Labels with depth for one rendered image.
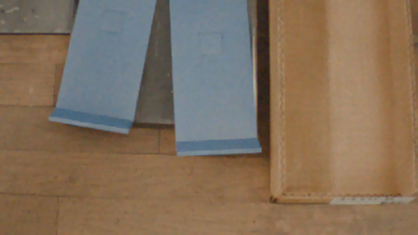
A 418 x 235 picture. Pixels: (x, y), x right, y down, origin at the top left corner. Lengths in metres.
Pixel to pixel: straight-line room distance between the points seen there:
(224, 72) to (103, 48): 0.11
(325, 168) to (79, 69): 0.24
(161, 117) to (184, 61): 0.05
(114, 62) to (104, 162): 0.09
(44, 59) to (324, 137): 0.27
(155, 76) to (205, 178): 0.10
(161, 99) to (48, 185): 0.13
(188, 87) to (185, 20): 0.06
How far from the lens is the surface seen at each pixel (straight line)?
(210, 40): 0.77
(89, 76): 0.77
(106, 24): 0.78
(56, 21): 0.81
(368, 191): 0.78
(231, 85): 0.76
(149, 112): 0.76
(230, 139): 0.75
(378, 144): 0.79
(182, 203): 0.76
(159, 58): 0.77
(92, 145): 0.78
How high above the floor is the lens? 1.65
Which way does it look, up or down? 75 degrees down
